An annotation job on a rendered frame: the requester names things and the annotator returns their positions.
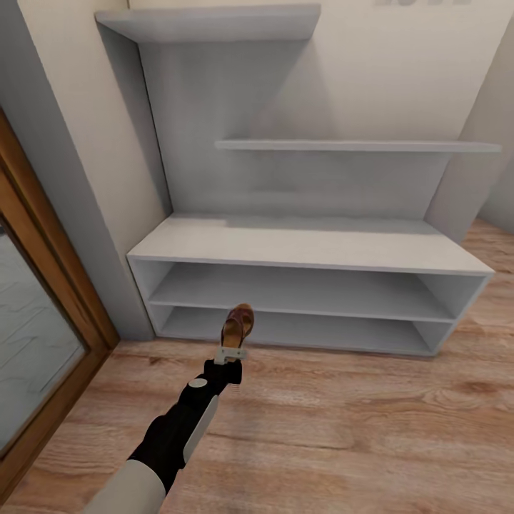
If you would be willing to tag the sandal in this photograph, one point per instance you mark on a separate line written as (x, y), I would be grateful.
(238, 325)

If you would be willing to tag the door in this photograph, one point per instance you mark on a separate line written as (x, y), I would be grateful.
(55, 334)

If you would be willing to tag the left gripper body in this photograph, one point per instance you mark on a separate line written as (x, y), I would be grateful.
(231, 372)

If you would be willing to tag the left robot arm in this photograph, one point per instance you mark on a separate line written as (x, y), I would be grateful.
(144, 480)

